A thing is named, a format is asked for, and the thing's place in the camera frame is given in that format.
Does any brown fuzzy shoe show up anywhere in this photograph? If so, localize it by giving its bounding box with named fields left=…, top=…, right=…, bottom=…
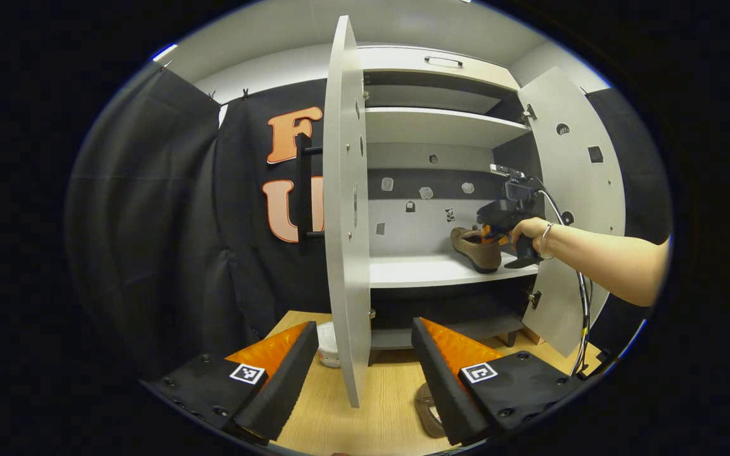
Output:
left=414, top=382, right=447, bottom=439
left=450, top=226, right=503, bottom=274

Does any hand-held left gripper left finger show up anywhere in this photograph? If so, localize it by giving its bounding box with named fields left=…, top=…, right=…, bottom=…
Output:
left=140, top=320, right=319, bottom=444

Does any white cabinet door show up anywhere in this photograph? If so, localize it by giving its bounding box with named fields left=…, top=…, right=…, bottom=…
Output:
left=517, top=66, right=627, bottom=358
left=323, top=15, right=373, bottom=409

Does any white shoe cabinet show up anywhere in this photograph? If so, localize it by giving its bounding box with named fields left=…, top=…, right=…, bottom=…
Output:
left=357, top=46, right=546, bottom=350

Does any black door handle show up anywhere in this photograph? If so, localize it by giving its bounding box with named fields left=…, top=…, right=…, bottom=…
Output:
left=297, top=134, right=325, bottom=244

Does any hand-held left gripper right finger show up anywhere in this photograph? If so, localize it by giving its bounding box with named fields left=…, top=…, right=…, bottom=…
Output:
left=411, top=317, right=587, bottom=447

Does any white round container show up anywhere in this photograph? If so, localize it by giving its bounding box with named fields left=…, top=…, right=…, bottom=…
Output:
left=316, top=321, right=343, bottom=369

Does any white cabinet drawer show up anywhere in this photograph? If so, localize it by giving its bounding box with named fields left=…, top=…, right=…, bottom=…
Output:
left=357, top=46, right=521, bottom=91

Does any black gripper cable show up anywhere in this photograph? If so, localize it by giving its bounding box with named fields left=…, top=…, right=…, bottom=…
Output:
left=527, top=176, right=594, bottom=377

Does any black backdrop cloth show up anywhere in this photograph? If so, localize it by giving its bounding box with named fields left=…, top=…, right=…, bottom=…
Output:
left=64, top=60, right=328, bottom=381
left=584, top=87, right=674, bottom=355

